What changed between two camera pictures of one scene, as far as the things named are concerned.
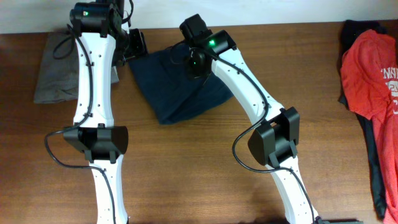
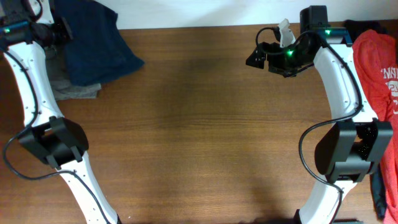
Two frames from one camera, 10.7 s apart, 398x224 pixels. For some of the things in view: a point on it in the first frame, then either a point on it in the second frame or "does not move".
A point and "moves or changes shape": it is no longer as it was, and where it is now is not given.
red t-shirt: x=369 y=71 does not move
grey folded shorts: x=58 y=75 does not move
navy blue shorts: x=174 y=93 moves or changes shape
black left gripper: x=140 y=46 → x=64 y=35
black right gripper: x=192 y=71 → x=274 y=62
